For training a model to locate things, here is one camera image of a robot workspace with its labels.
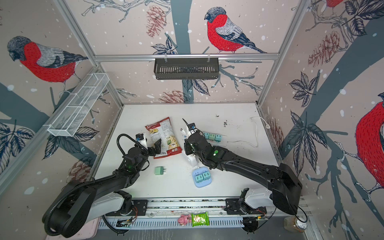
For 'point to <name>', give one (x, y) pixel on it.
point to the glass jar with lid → (295, 224)
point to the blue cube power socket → (199, 171)
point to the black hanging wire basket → (186, 68)
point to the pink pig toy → (184, 219)
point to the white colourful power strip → (223, 143)
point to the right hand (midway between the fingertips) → (183, 142)
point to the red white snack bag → (163, 130)
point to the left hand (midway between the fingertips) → (153, 139)
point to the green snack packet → (200, 219)
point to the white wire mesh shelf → (77, 108)
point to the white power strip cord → (267, 126)
